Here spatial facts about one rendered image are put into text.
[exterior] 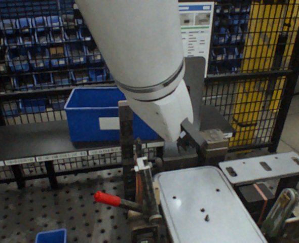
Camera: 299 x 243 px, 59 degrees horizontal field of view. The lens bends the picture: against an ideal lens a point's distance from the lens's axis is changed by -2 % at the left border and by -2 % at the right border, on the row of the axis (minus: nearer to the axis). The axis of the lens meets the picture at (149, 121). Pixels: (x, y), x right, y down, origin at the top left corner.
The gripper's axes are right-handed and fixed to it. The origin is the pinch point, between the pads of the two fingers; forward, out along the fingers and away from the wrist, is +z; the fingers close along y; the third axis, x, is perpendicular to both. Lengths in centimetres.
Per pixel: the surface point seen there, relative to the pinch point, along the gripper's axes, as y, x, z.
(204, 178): 3.0, 6.1, 40.4
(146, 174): -0.1, -7.3, 10.3
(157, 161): -0.4, -3.8, 9.9
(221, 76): -23, 45, 53
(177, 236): 10.3, -11.2, 28.1
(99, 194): -4.8, -16.9, 12.3
